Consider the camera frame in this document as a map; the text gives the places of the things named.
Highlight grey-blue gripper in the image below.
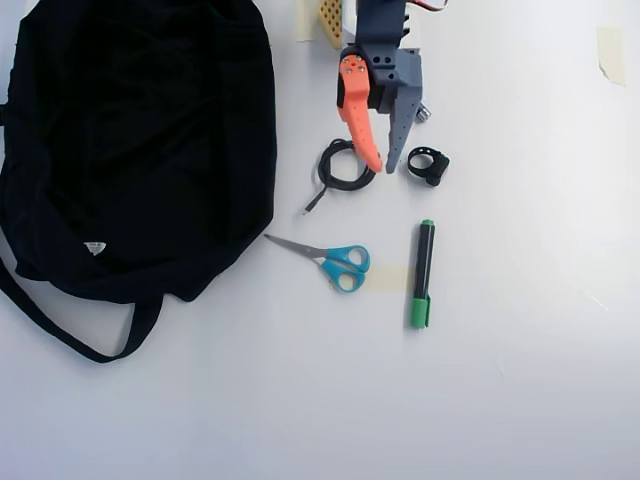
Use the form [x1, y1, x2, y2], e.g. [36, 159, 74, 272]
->
[336, 42, 424, 175]

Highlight black braided cable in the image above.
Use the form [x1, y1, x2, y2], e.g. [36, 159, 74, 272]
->
[303, 138, 379, 216]

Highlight yellow perforated robot base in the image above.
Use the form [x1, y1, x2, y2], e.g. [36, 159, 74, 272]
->
[318, 0, 348, 51]

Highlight black fabric bag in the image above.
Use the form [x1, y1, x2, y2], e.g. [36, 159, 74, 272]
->
[0, 0, 279, 365]

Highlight beige masking tape strip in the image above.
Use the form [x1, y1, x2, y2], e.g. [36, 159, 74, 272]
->
[596, 26, 626, 86]
[294, 0, 320, 42]
[368, 264, 414, 292]

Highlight green black marker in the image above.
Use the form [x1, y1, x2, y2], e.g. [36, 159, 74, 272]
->
[409, 218, 437, 330]

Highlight black rubber strap ring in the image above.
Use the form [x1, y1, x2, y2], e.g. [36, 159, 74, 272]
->
[405, 145, 451, 189]

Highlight blue handled scissors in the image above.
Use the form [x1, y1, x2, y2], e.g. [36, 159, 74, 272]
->
[263, 233, 371, 294]

